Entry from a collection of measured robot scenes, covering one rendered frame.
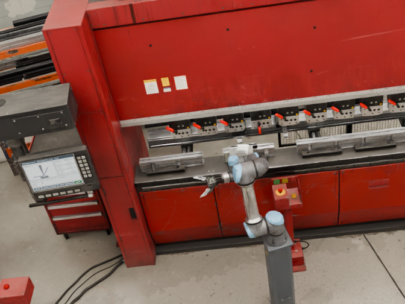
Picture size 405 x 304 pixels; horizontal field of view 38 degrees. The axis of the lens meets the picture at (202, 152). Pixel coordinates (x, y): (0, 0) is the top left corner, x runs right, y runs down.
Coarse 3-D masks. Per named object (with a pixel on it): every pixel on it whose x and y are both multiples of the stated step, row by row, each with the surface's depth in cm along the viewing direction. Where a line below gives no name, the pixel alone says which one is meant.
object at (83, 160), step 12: (24, 156) 381; (36, 156) 379; (48, 156) 378; (84, 156) 381; (84, 168) 387; (84, 180) 394; (96, 180) 395; (36, 192) 397; (48, 192) 398; (60, 192) 398; (72, 192) 400
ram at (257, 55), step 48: (336, 0) 371; (384, 0) 371; (144, 48) 392; (192, 48) 392; (240, 48) 392; (288, 48) 393; (336, 48) 393; (384, 48) 393; (144, 96) 416; (192, 96) 417; (240, 96) 417; (288, 96) 417
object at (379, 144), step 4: (364, 144) 446; (368, 144) 445; (372, 144) 445; (376, 144) 444; (380, 144) 443; (384, 144) 443; (388, 144) 442; (392, 144) 442; (356, 148) 444; (360, 148) 443; (364, 148) 443; (368, 148) 443; (372, 148) 443; (376, 148) 443; (380, 148) 443
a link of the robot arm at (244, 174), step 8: (240, 168) 372; (248, 168) 372; (256, 168) 373; (240, 176) 372; (248, 176) 373; (256, 176) 375; (240, 184) 376; (248, 184) 375; (248, 192) 379; (248, 200) 381; (256, 200) 385; (248, 208) 384; (256, 208) 385; (248, 216) 387; (256, 216) 386; (248, 224) 388; (256, 224) 386; (264, 224) 389; (248, 232) 388; (256, 232) 388; (264, 232) 390
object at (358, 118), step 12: (384, 108) 463; (300, 120) 467; (336, 120) 466; (348, 120) 466; (360, 120) 467; (372, 120) 466; (384, 120) 466; (156, 132) 482; (168, 132) 480; (192, 132) 475; (252, 132) 473; (264, 132) 474; (276, 132) 473; (156, 144) 480; (168, 144) 480; (180, 144) 480
